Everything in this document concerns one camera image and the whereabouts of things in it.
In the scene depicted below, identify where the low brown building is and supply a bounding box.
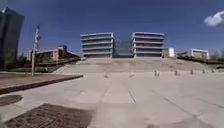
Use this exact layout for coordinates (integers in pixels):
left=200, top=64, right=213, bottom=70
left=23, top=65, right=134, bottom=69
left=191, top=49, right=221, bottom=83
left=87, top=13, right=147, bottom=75
left=27, top=44, right=81, bottom=65

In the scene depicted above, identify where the wide concrete stairway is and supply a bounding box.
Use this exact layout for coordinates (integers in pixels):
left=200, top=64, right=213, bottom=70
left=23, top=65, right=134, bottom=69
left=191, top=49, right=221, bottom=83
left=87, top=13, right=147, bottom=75
left=53, top=57, right=224, bottom=74

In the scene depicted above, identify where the white tiered building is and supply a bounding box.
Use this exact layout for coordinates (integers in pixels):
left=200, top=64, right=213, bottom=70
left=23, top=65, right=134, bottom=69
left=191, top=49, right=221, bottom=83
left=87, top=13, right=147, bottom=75
left=79, top=31, right=166, bottom=59

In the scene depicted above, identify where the raised red brick bed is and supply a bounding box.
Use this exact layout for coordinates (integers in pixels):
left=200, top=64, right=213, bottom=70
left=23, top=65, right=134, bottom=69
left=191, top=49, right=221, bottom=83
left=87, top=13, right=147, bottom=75
left=0, top=73, right=85, bottom=95

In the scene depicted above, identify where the square metal ground grate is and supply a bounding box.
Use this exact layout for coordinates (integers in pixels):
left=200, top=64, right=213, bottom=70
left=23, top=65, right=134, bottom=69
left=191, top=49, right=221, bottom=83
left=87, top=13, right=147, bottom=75
left=4, top=102, right=96, bottom=128

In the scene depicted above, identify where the small white building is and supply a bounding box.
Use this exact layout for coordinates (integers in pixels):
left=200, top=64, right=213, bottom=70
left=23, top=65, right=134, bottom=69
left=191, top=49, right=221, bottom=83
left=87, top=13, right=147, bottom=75
left=162, top=47, right=176, bottom=59

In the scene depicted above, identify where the low white building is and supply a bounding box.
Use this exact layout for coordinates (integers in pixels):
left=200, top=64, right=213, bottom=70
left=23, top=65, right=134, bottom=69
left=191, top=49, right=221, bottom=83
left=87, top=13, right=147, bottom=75
left=177, top=48, right=211, bottom=61

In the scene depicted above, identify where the dark tall building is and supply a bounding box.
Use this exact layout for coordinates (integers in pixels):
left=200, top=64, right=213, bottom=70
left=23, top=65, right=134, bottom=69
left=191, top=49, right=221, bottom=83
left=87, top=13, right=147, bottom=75
left=0, top=7, right=25, bottom=70

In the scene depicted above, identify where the row of short bollards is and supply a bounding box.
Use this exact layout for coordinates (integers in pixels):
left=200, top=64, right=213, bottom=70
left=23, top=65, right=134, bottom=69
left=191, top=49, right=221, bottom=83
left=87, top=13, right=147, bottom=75
left=102, top=67, right=217, bottom=79

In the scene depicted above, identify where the pale tall pole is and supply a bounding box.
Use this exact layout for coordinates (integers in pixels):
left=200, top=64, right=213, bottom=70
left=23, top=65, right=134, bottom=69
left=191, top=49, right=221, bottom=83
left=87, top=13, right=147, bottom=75
left=30, top=24, right=42, bottom=77

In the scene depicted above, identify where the round manhole cover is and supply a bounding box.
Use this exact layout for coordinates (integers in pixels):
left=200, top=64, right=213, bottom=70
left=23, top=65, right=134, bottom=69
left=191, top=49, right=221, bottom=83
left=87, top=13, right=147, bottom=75
left=0, top=94, right=24, bottom=107

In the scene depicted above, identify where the grey concrete slab plaza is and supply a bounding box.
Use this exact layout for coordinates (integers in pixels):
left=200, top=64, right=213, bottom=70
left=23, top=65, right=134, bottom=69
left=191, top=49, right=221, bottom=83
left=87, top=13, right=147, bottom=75
left=0, top=70, right=224, bottom=128

